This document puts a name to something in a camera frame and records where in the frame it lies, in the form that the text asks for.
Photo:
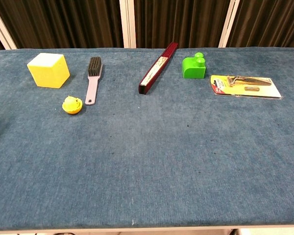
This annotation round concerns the yellow toy chick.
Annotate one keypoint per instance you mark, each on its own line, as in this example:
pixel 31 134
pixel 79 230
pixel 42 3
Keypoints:
pixel 73 102

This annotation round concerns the green toy building block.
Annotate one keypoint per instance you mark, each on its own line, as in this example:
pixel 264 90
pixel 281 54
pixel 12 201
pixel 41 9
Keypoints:
pixel 193 69

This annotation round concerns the packaged peeler tool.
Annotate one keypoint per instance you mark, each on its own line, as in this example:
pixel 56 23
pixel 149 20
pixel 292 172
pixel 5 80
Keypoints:
pixel 245 86

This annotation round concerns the blue table cloth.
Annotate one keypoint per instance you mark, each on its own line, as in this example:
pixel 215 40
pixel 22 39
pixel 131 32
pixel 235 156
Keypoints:
pixel 161 159

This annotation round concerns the dark red long box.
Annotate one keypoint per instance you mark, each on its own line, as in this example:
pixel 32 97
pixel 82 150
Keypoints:
pixel 156 69

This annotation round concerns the lilac brush with black bristles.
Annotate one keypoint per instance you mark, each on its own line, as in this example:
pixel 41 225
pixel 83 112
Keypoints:
pixel 92 83

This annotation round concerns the yellow fluted cup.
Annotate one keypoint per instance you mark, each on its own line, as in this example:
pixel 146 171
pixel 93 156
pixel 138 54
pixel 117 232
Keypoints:
pixel 72 109

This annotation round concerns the yellow cube block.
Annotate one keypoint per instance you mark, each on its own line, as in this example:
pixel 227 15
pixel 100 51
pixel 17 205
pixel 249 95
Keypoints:
pixel 49 72

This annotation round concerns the dark pleated curtain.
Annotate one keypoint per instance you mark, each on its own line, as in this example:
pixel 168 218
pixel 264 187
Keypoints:
pixel 63 22

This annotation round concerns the white frame post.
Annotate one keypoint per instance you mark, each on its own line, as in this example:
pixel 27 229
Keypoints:
pixel 128 23
pixel 1 25
pixel 229 23

